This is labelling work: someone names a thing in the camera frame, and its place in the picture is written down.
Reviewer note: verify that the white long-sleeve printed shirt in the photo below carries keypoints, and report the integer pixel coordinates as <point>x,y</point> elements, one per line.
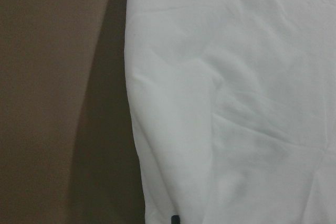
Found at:
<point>233,109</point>

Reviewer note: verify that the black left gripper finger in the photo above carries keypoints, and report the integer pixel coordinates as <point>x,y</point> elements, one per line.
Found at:
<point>175,219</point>

